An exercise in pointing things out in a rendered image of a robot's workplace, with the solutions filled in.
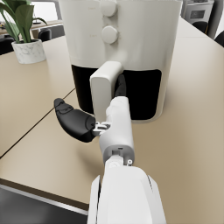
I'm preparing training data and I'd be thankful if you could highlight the pale air fryer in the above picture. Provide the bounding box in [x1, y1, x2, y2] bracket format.
[58, 0, 183, 124]

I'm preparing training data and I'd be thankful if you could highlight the black chair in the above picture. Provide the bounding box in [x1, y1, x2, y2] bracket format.
[192, 20, 209, 35]
[0, 35, 16, 56]
[37, 28, 53, 43]
[213, 30, 224, 47]

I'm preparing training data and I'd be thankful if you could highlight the potted plant in marble pot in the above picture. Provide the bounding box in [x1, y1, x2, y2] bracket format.
[0, 0, 48, 65]

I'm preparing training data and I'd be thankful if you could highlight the grey cabinet appliance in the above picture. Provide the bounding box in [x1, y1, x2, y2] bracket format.
[181, 0, 215, 25]

